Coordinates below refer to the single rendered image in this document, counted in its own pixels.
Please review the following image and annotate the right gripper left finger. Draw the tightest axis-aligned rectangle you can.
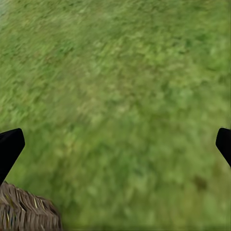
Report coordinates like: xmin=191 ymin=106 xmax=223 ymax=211
xmin=0 ymin=128 xmax=25 ymax=186

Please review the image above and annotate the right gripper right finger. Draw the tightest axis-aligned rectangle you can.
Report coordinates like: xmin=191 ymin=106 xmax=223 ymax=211
xmin=216 ymin=128 xmax=231 ymax=167

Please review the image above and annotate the wicker basket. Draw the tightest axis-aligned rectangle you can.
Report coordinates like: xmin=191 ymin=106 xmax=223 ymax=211
xmin=0 ymin=180 xmax=64 ymax=231

